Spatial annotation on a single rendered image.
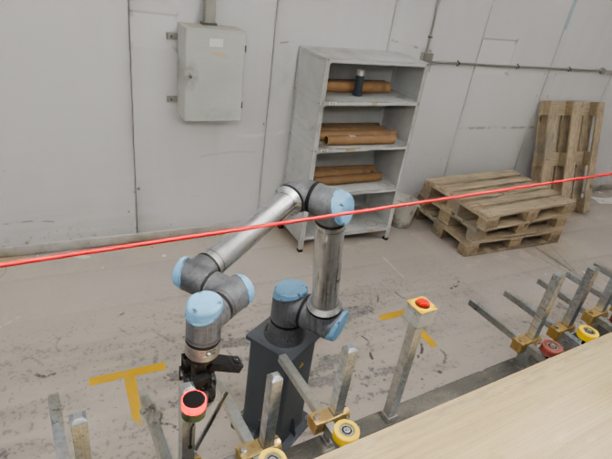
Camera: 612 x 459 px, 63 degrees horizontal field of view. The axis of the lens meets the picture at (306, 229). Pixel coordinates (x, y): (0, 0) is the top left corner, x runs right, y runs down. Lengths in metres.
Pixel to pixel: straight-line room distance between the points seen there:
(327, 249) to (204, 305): 0.70
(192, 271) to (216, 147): 2.60
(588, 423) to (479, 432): 0.41
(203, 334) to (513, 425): 1.06
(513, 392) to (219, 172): 2.81
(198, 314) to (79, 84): 2.59
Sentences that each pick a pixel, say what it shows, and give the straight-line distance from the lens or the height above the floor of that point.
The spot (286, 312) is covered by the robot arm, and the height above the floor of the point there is 0.79.
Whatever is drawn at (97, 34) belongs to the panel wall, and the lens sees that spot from 3.58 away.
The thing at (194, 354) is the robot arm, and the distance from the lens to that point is 1.33.
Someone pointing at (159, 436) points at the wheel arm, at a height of 0.86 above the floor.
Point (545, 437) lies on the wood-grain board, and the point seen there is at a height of 0.90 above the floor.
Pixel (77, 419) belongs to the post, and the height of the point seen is 1.18.
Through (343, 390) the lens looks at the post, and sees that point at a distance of 1.64.
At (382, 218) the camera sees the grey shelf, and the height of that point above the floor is 0.15.
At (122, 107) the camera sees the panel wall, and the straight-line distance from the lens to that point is 3.70.
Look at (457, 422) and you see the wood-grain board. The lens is 1.77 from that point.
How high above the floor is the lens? 2.13
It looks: 28 degrees down
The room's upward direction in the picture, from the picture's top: 8 degrees clockwise
